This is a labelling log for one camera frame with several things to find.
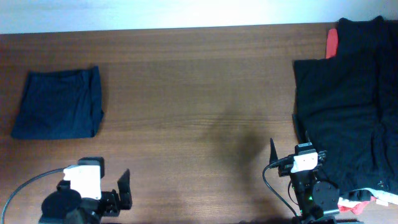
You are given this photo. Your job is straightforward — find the dark blue shorts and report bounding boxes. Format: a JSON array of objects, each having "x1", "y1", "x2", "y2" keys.
[{"x1": 11, "y1": 66, "x2": 104, "y2": 140}]

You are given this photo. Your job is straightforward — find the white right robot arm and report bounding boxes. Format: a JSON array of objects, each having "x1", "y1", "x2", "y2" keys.
[{"x1": 262, "y1": 139, "x2": 340, "y2": 223}]

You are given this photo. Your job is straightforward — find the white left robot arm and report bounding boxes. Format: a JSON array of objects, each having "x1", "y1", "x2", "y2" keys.
[{"x1": 39, "y1": 157, "x2": 132, "y2": 224}]

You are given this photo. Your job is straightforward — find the black garment pile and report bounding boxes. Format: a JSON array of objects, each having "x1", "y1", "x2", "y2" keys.
[{"x1": 293, "y1": 16, "x2": 397, "y2": 194}]

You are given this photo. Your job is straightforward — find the white patterned garment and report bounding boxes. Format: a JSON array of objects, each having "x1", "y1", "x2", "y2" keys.
[{"x1": 337, "y1": 188, "x2": 397, "y2": 210}]

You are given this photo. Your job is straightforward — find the red garment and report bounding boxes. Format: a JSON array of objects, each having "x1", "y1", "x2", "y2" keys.
[{"x1": 325, "y1": 28, "x2": 338, "y2": 58}]

